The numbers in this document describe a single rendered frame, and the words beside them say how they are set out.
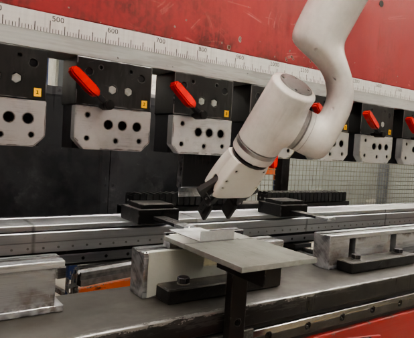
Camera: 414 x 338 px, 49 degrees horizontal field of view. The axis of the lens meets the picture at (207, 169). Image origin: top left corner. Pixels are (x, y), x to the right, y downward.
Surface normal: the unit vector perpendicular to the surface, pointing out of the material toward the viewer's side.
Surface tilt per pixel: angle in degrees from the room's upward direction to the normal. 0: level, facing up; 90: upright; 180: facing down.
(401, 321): 90
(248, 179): 131
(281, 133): 125
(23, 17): 90
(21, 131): 90
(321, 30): 101
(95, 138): 90
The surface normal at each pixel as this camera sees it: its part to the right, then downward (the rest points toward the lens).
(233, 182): 0.29, 0.70
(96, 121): 0.56, 0.08
